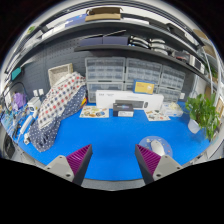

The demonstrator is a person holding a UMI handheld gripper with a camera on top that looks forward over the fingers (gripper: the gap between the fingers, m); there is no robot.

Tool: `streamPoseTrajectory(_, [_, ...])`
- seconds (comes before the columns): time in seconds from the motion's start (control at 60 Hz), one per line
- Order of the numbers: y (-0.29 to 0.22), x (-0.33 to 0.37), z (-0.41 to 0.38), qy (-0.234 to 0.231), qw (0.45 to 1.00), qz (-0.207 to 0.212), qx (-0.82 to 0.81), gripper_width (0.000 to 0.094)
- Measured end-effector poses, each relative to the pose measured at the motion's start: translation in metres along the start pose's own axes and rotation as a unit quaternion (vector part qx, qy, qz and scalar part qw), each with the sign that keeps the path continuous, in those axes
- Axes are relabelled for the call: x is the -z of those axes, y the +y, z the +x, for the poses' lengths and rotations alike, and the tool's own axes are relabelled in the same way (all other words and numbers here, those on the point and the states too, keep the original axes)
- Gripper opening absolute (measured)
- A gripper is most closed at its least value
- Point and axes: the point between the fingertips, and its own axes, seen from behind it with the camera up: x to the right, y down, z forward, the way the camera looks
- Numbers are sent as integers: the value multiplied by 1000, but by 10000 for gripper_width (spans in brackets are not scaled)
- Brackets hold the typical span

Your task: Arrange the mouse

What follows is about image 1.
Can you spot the red blue checkered cloth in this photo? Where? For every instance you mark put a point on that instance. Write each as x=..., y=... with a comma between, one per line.
x=60, y=98

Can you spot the white wall socket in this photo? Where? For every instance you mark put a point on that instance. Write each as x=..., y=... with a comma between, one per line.
x=35, y=92
x=41, y=92

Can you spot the colourful printed sheet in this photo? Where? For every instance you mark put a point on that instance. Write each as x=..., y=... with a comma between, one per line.
x=156, y=115
x=94, y=112

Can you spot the white handheld device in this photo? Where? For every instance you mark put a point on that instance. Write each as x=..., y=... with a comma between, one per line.
x=26, y=125

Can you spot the round blue printed mouse pad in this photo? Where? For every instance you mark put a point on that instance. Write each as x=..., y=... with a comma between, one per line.
x=146, y=141

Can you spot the small white device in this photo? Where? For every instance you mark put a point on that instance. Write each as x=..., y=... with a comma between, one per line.
x=34, y=104

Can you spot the purple object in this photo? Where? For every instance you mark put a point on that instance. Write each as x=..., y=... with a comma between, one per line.
x=19, y=100

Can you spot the navy polka dot cloth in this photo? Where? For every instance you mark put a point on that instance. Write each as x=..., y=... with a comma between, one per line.
x=45, y=138

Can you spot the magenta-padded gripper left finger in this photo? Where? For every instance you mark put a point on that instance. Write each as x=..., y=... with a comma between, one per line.
x=61, y=166

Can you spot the green potted plant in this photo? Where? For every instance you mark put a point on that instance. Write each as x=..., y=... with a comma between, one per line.
x=201, y=113

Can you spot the small dark box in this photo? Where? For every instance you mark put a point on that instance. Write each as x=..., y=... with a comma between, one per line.
x=123, y=110

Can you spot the long white keyboard box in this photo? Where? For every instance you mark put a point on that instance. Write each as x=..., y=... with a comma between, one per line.
x=106, y=99

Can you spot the white plastic container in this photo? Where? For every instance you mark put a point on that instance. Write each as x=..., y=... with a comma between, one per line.
x=171, y=109

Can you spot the white woven basket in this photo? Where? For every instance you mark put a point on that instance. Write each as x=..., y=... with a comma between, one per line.
x=60, y=74

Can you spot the teal holder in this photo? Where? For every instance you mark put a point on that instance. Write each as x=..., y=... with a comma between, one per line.
x=16, y=73

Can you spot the yellow and blue box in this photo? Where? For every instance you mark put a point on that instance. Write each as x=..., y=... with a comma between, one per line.
x=143, y=87

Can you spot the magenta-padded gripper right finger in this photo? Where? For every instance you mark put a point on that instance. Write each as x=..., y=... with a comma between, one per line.
x=165, y=166

